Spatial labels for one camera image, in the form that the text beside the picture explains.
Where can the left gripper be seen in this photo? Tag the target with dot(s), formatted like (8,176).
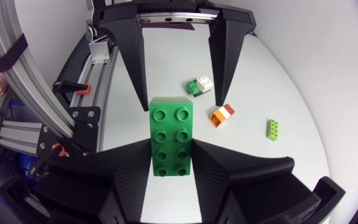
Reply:
(120,9)

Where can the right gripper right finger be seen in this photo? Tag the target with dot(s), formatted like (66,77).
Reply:
(238,186)

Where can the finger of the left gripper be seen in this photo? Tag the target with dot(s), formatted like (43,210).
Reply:
(227,53)

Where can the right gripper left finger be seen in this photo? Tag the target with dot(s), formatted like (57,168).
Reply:
(104,183)

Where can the large dark green toy brick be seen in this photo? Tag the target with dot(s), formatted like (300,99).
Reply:
(171,137)

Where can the small green toy brick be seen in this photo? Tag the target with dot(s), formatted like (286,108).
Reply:
(192,86)

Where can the red toy brick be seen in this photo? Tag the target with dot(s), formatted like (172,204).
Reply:
(229,109)

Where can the thin white toy brick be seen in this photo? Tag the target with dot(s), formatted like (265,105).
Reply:
(224,113)

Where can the lime green toy brick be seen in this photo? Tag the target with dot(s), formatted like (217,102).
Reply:
(272,130)

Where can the orange toy brick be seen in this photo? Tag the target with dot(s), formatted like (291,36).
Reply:
(216,119)

